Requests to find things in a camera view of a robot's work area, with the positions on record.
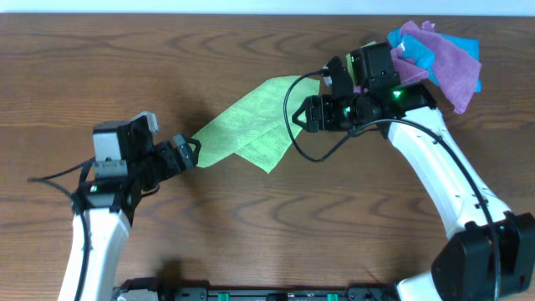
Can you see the light green cloth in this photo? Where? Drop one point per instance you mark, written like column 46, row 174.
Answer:
column 252, row 128

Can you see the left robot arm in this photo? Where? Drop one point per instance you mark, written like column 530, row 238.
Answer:
column 104, row 207

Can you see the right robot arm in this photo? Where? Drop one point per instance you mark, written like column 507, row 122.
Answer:
column 490, row 250

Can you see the purple cloth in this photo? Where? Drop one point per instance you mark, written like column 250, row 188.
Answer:
column 415, row 53

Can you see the blue cloth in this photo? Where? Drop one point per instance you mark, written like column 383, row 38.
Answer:
column 449, row 62

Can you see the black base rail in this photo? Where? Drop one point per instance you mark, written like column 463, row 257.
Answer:
column 159, row 289

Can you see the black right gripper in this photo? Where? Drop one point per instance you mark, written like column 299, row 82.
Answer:
column 316, row 113

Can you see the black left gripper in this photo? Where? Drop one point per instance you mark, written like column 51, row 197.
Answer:
column 174, row 153

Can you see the olive green cloth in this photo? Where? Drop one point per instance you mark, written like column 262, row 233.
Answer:
column 350, row 67

